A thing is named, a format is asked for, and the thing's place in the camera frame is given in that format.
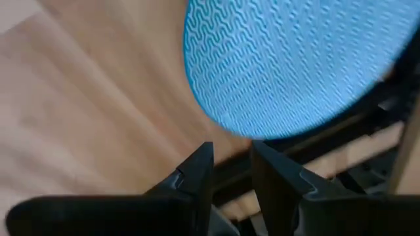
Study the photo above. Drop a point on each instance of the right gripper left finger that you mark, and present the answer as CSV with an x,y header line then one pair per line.
x,y
131,216

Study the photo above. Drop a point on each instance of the blue textured plate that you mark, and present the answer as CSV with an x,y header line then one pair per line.
x,y
279,65

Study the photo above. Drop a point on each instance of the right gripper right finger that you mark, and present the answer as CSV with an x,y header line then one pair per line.
x,y
295,203

